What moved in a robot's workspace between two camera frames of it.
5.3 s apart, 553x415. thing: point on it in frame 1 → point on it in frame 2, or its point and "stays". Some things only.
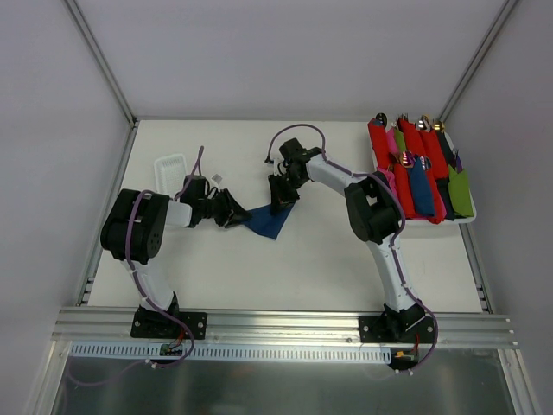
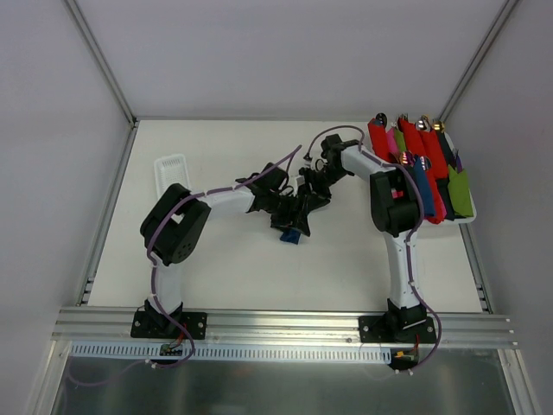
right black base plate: (408, 326) stays
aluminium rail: (111, 328) stays
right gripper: (281, 185) → (314, 186)
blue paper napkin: (263, 222) → (292, 236)
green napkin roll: (460, 193) stays
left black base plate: (150, 323) stays
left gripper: (225, 208) → (288, 212)
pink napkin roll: (391, 141) stays
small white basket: (170, 171) stays
